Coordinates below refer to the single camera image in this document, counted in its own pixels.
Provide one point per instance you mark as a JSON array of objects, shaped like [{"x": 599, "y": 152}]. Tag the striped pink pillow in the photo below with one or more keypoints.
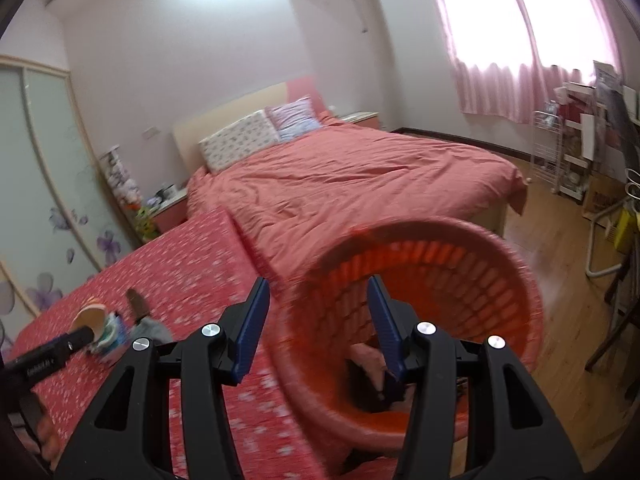
[{"x": 292, "y": 119}]

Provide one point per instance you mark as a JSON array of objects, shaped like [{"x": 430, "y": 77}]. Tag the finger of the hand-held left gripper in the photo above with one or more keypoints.
[{"x": 45, "y": 357}]

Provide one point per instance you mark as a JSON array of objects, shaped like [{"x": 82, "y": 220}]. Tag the colourful clothing item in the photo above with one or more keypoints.
[{"x": 112, "y": 335}]

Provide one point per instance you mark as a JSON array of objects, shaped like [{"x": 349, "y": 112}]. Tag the dark floral scrunchie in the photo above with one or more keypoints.
[{"x": 365, "y": 392}]

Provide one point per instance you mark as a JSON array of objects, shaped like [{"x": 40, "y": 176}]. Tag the red floral table cloth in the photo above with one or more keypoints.
[{"x": 200, "y": 270}]

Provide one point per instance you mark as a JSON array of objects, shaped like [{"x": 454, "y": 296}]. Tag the yellow container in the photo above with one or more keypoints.
[{"x": 624, "y": 232}]

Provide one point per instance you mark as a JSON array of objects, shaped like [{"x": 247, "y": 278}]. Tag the tan paper bowl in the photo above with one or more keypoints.
[{"x": 90, "y": 317}]

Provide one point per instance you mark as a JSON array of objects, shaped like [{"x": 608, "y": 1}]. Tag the cream and pink headboard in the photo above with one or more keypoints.
[{"x": 225, "y": 110}]

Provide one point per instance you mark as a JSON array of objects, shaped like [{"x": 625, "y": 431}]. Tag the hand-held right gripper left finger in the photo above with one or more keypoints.
[{"x": 250, "y": 330}]

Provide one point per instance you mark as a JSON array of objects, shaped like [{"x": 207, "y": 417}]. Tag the white cluttered shelf unit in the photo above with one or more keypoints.
[{"x": 582, "y": 135}]

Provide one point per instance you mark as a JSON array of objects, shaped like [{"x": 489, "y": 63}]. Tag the person's left hand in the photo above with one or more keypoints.
[{"x": 50, "y": 445}]

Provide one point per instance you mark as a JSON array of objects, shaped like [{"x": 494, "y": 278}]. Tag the light teal cloth piece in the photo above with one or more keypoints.
[{"x": 152, "y": 331}]

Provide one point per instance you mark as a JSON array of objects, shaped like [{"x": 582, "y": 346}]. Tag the brown plaid cloth scrunchie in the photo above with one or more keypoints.
[{"x": 367, "y": 360}]

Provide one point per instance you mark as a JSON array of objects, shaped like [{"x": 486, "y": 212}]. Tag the pink nightstand with mugs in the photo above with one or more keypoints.
[{"x": 172, "y": 212}]

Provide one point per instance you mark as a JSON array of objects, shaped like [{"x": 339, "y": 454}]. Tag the wall switch plate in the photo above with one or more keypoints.
[{"x": 151, "y": 132}]

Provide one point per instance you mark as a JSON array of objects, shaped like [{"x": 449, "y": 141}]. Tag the white tube frame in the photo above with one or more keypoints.
[{"x": 595, "y": 250}]

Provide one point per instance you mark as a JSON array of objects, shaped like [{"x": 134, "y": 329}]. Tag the cardboard box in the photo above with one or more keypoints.
[{"x": 602, "y": 200}]

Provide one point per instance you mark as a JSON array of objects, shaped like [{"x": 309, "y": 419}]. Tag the pink curtain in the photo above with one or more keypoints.
[{"x": 500, "y": 35}]

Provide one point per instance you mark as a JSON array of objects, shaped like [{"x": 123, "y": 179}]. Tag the floral white pillow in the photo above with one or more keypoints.
[{"x": 240, "y": 142}]

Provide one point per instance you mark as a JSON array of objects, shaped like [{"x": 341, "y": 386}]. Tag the bed with salmon duvet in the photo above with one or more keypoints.
[{"x": 350, "y": 185}]

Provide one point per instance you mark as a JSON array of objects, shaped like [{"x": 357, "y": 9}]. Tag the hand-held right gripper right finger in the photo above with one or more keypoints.
[{"x": 384, "y": 322}]

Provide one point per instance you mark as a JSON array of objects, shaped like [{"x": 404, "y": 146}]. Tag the orange plastic basket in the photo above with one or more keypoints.
[{"x": 475, "y": 310}]

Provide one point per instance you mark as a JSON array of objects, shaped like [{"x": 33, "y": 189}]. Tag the yellow plush toy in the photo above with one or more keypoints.
[{"x": 146, "y": 222}]

